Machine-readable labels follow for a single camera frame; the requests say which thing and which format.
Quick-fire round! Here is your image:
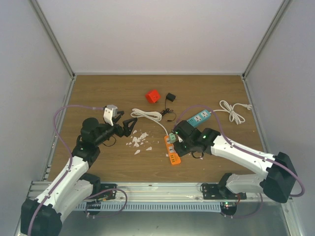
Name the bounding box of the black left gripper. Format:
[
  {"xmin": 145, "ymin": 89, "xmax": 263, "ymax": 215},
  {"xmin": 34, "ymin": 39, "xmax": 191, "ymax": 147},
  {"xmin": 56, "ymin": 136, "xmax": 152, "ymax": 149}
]
[{"xmin": 94, "ymin": 111, "xmax": 137, "ymax": 146}]

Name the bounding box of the orange power strip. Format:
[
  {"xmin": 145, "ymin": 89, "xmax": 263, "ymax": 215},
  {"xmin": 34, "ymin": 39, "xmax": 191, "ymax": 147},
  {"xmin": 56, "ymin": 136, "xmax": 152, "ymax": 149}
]
[{"xmin": 164, "ymin": 136, "xmax": 181, "ymax": 165}]

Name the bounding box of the green USB charger plug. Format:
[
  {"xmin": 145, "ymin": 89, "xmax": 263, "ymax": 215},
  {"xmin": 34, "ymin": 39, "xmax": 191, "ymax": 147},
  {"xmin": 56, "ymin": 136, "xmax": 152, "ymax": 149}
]
[{"xmin": 168, "ymin": 133, "xmax": 176, "ymax": 144}]

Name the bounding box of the red cube adapter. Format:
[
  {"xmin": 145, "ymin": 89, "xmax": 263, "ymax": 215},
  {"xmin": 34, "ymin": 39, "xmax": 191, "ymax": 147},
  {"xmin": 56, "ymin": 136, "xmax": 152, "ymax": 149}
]
[{"xmin": 145, "ymin": 89, "xmax": 161, "ymax": 104}]

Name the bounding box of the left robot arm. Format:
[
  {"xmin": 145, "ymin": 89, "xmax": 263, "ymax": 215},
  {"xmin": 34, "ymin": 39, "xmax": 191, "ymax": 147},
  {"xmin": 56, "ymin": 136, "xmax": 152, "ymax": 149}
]
[{"xmin": 20, "ymin": 106, "xmax": 137, "ymax": 236}]

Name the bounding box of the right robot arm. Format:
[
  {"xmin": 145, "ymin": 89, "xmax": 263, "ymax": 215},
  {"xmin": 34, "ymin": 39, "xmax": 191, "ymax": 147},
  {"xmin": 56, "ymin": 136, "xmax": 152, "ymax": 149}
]
[{"xmin": 173, "ymin": 120, "xmax": 297, "ymax": 203}]

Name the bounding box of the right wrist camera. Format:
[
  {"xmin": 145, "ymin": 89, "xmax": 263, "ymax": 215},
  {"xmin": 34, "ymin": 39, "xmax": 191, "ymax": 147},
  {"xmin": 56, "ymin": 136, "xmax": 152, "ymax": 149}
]
[{"xmin": 175, "ymin": 131, "xmax": 183, "ymax": 143}]

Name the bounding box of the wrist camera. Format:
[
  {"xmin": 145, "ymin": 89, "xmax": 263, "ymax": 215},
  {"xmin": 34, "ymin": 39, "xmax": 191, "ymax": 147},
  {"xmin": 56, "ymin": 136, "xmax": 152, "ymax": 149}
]
[
  {"xmin": 175, "ymin": 131, "xmax": 183, "ymax": 143},
  {"xmin": 103, "ymin": 105, "xmax": 118, "ymax": 126}
]

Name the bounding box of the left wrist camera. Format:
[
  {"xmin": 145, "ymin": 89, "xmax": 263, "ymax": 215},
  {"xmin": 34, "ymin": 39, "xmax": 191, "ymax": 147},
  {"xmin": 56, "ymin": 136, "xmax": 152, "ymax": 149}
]
[{"xmin": 103, "ymin": 105, "xmax": 118, "ymax": 126}]

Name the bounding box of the white orange strip cord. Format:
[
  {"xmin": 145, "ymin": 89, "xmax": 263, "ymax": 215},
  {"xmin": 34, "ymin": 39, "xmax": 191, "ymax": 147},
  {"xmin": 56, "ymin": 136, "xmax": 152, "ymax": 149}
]
[{"xmin": 130, "ymin": 108, "xmax": 169, "ymax": 137}]

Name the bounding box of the black adapter cable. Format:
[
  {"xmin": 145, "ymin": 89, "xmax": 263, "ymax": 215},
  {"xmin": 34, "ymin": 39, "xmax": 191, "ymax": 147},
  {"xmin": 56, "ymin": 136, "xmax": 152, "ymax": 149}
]
[{"xmin": 159, "ymin": 98, "xmax": 177, "ymax": 123}]

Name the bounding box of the aluminium front rail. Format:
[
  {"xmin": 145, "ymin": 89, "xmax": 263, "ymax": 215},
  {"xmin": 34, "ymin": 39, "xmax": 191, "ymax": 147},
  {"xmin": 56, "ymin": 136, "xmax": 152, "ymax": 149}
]
[{"xmin": 27, "ymin": 181, "xmax": 261, "ymax": 203}]

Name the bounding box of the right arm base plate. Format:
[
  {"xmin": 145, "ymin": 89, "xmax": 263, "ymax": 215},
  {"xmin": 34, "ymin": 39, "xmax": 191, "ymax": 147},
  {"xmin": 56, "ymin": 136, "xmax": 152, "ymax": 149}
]
[{"xmin": 200, "ymin": 183, "xmax": 247, "ymax": 200}]

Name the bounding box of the white teal strip cord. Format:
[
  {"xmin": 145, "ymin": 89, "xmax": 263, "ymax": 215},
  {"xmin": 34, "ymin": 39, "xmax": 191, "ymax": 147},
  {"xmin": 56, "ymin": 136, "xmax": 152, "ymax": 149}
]
[{"xmin": 211, "ymin": 99, "xmax": 253, "ymax": 124}]

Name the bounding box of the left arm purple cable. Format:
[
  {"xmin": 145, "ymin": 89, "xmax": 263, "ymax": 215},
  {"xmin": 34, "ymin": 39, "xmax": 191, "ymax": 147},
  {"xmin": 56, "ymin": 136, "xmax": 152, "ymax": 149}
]
[{"xmin": 27, "ymin": 105, "xmax": 105, "ymax": 236}]

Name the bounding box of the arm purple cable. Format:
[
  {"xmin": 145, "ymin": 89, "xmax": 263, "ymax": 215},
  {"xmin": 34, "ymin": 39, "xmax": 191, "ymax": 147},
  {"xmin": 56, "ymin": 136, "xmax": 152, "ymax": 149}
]
[
  {"xmin": 172, "ymin": 105, "xmax": 305, "ymax": 219},
  {"xmin": 27, "ymin": 105, "xmax": 105, "ymax": 236}
]

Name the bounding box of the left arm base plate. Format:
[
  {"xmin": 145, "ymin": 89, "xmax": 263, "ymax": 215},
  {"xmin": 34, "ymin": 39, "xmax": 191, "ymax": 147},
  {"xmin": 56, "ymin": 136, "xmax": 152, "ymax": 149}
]
[{"xmin": 94, "ymin": 183, "xmax": 118, "ymax": 200}]

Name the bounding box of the slotted cable duct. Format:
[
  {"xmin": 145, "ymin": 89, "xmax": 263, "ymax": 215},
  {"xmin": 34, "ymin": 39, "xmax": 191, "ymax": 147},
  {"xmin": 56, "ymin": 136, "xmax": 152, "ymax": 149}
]
[{"xmin": 74, "ymin": 202, "xmax": 221, "ymax": 213}]

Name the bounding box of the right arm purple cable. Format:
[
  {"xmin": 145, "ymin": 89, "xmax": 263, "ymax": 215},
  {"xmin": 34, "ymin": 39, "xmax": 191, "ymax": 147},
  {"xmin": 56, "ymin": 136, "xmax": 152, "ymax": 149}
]
[{"xmin": 172, "ymin": 105, "xmax": 305, "ymax": 219}]

